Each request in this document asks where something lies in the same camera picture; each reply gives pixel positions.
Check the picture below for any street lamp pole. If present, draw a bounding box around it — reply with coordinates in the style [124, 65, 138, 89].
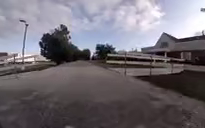
[18, 19, 30, 70]

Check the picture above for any grass strip with kerb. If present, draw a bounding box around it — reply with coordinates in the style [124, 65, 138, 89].
[0, 62, 58, 80]

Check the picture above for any pale paved lot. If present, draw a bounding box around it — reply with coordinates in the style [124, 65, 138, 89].
[107, 63, 205, 78]

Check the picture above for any pale gabled building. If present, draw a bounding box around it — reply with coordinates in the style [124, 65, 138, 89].
[141, 31, 205, 66]

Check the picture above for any white rail fence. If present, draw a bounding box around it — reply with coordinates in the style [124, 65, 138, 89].
[0, 52, 48, 69]
[105, 51, 186, 77]

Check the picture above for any grey asphalt road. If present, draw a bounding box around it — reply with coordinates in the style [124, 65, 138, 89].
[0, 60, 205, 128]

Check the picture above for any dark tree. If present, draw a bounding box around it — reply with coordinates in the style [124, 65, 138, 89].
[95, 43, 118, 61]

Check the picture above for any row of dark trees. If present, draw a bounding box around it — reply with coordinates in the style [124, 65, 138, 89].
[38, 23, 92, 66]

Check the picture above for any grass beside road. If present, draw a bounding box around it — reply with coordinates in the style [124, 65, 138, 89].
[135, 69, 205, 106]

